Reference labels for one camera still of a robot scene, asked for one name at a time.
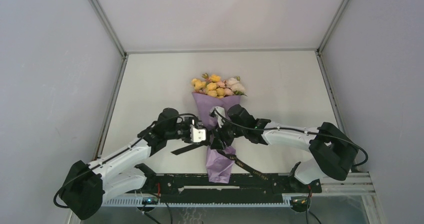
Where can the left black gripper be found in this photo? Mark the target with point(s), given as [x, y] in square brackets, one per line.
[189, 121]

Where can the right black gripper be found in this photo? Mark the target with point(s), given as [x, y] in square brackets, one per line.
[219, 137]

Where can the white fake flower stem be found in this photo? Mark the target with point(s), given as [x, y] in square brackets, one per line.
[235, 86]

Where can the pink wrapping paper sheet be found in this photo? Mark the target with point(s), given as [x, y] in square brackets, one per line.
[218, 166]

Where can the yellow fake flower stem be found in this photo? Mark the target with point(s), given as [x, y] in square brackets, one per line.
[206, 84]

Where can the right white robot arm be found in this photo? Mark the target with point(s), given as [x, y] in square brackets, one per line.
[333, 153]

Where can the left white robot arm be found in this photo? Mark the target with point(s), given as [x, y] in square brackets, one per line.
[88, 185]

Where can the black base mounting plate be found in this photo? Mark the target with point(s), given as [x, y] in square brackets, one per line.
[241, 188]

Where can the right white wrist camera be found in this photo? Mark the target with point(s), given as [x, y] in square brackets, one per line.
[218, 112]

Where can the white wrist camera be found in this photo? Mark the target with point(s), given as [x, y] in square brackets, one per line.
[197, 134]
[218, 112]

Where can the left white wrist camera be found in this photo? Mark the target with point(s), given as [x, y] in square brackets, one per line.
[197, 134]

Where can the white cable duct strip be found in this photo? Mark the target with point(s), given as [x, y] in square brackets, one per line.
[150, 201]

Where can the aluminium frame rail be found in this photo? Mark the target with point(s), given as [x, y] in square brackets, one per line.
[105, 22]

